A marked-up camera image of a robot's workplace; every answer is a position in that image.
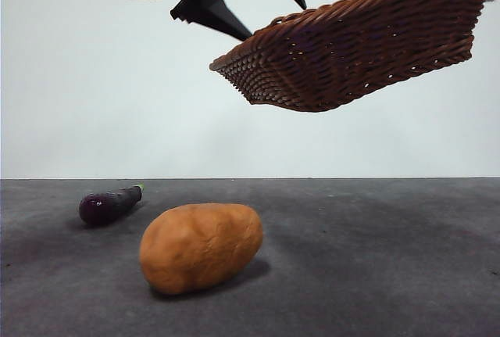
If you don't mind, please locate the brown wicker basket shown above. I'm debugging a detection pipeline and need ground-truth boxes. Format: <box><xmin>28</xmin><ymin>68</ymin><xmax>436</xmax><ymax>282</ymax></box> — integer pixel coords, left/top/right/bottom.
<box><xmin>209</xmin><ymin>0</ymin><xmax>500</xmax><ymax>114</ymax></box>

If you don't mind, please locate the purple eggplant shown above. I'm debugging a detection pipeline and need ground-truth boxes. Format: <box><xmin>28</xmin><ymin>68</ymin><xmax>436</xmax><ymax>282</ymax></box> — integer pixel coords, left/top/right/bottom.
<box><xmin>78</xmin><ymin>183</ymin><xmax>145</xmax><ymax>227</ymax></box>

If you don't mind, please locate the brown potato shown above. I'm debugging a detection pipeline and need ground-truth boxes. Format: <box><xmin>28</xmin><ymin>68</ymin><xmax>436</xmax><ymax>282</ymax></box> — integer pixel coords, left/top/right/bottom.
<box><xmin>139</xmin><ymin>203</ymin><xmax>264</xmax><ymax>296</ymax></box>

